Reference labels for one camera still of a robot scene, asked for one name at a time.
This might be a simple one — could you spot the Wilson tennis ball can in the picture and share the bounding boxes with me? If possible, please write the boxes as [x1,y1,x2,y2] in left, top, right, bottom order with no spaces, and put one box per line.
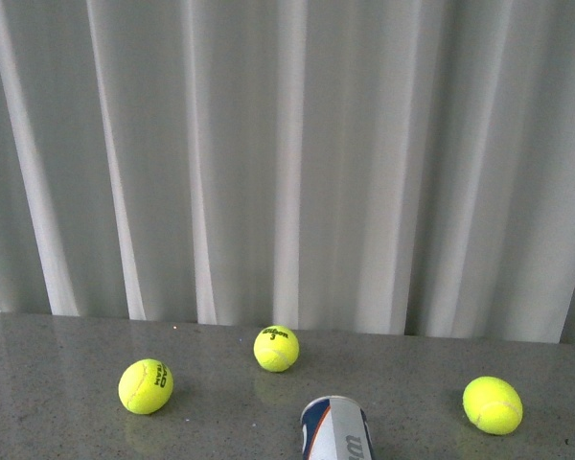
[300,396,375,460]

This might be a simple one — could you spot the Head Team tennis ball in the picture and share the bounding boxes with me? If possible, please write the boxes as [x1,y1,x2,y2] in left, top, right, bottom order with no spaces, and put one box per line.
[118,358,173,415]

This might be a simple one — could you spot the white pleated curtain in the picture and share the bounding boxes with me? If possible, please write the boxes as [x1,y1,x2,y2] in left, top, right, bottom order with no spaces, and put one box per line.
[0,1,575,343]

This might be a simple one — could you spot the Wilson 3 tennis ball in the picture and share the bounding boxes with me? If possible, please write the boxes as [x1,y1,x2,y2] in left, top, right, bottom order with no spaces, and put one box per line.
[253,325,300,373]

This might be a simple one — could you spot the plain yellow tennis ball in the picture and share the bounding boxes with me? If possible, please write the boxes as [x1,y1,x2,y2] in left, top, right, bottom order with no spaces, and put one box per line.
[463,376,523,435]

